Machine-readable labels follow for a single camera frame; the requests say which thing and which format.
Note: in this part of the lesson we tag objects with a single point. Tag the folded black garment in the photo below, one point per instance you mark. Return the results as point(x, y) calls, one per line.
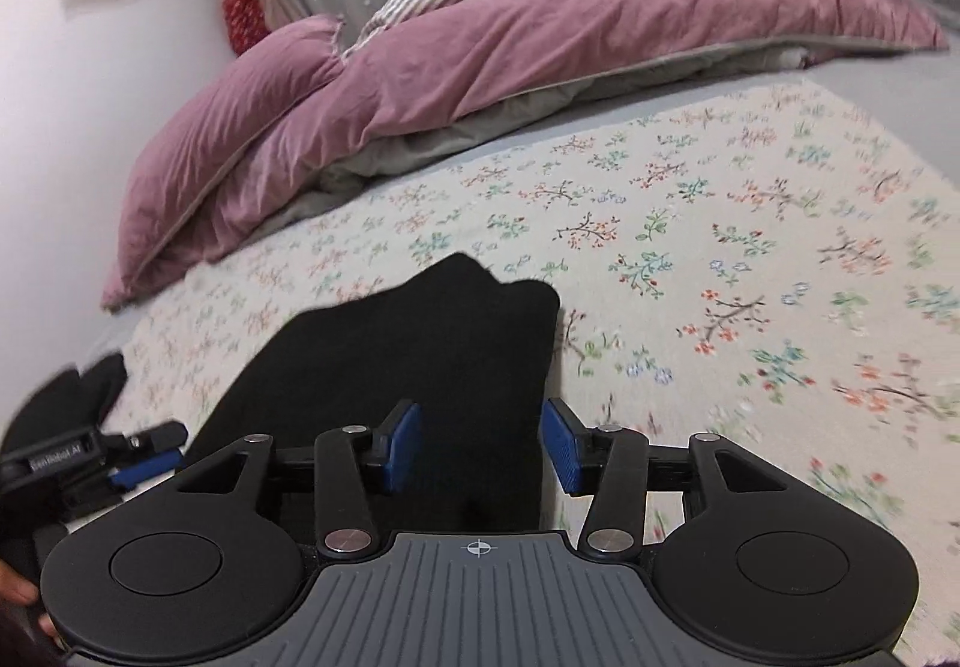
point(71, 389)

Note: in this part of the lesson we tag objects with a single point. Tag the pink pillow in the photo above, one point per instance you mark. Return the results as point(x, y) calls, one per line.
point(225, 142)

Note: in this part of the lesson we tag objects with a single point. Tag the red dotted cushion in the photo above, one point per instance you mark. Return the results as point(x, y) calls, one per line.
point(244, 10)

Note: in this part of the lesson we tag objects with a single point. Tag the black pants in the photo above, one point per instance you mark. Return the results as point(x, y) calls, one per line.
point(420, 352)

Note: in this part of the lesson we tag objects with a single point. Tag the floral printed blanket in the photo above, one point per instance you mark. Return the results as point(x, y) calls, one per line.
point(712, 224)

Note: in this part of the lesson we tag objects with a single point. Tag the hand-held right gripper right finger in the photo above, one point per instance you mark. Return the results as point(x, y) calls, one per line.
point(564, 446)

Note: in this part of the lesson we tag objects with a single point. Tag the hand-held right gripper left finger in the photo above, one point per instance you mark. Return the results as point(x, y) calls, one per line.
point(401, 449)

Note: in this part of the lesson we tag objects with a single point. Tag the person's left hand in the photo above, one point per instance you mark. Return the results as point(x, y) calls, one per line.
point(16, 584)

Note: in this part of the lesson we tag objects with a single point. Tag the pink duvet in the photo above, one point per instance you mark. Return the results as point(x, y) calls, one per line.
point(585, 29)

